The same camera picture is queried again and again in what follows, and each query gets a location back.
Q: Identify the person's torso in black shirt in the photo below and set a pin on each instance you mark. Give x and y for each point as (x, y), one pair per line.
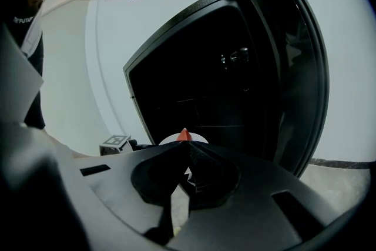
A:
(36, 67)

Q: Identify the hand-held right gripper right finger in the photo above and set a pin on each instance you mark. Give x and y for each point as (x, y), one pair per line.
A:
(249, 214)

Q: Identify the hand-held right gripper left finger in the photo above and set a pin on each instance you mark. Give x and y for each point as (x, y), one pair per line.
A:
(117, 185)

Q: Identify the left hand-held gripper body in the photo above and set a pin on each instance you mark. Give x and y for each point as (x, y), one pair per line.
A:
(114, 141)

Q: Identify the red watermelon slice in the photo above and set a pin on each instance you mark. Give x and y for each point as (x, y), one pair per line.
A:
(184, 135)

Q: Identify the black cabinet with door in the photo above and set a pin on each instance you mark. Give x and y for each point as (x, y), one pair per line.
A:
(220, 82)

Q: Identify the white plate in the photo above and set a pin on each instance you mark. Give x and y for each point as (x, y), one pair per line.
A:
(167, 140)

